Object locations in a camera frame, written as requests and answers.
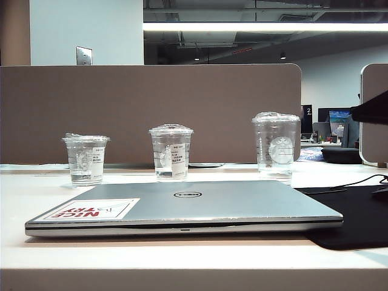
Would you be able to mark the short clear cup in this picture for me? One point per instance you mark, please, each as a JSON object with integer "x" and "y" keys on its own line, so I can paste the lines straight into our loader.
{"x": 85, "y": 163}

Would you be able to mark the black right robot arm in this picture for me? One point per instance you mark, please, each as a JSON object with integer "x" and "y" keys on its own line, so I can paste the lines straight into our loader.
{"x": 373, "y": 112}

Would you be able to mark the clear cup with narrow label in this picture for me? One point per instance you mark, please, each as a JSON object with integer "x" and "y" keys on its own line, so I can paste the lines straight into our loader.
{"x": 163, "y": 151}

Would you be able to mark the silver Dell laptop with sticker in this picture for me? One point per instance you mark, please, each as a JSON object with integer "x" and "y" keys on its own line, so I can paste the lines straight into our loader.
{"x": 212, "y": 206}

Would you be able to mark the tall clear cup, round logo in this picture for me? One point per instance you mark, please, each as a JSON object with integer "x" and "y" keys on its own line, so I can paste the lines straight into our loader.
{"x": 272, "y": 142}

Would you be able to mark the wide brown desk partition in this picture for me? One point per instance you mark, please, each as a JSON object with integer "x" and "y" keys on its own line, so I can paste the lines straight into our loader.
{"x": 151, "y": 97}

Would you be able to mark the black sign with number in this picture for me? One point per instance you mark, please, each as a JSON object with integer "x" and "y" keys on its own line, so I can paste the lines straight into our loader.
{"x": 306, "y": 121}

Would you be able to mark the blue patterned cloth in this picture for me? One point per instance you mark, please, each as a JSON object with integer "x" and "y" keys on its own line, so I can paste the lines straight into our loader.
{"x": 310, "y": 155}

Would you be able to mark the white ceiling light strip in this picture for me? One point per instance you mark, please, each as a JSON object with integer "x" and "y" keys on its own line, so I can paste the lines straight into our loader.
{"x": 257, "y": 26}

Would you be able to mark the background computer monitor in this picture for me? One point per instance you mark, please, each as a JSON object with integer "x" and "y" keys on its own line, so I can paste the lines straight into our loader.
{"x": 336, "y": 116}

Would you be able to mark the black round cushion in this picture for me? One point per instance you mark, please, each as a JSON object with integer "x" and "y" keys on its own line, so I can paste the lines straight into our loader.
{"x": 341, "y": 155}

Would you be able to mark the grey jacket background person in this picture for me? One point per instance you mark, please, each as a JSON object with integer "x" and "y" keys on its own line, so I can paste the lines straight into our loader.
{"x": 351, "y": 133}

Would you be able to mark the white paper sheet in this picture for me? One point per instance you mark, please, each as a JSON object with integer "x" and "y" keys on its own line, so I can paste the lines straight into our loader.
{"x": 30, "y": 166}

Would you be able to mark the black mouse pad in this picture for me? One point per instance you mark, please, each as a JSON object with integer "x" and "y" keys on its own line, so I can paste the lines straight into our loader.
{"x": 357, "y": 218}

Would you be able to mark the brown partition with white edge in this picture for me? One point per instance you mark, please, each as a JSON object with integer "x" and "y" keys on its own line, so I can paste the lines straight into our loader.
{"x": 376, "y": 142}

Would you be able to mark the grey partition base plate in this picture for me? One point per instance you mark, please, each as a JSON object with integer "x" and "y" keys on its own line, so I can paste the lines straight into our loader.
{"x": 209, "y": 165}

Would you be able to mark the metal wall switch plate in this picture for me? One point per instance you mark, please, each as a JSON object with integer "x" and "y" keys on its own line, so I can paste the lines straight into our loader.
{"x": 84, "y": 56}

